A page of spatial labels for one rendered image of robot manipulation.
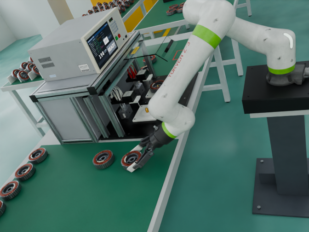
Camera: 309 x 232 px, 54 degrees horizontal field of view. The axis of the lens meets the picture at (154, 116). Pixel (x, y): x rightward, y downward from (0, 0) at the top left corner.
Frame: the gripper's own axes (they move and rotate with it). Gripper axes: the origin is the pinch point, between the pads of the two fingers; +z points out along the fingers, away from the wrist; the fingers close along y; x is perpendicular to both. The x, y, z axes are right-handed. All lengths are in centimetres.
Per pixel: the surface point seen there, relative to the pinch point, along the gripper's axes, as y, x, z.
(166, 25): -199, 8, -8
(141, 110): -41.1, -0.5, -1.2
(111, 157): -3.8, -7.0, 9.9
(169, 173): 11.6, 11.2, -14.6
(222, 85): -144, 75, -16
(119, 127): -21.1, -9.5, 4.0
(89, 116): -26.7, -24.5, 13.3
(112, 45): -55, -37, -16
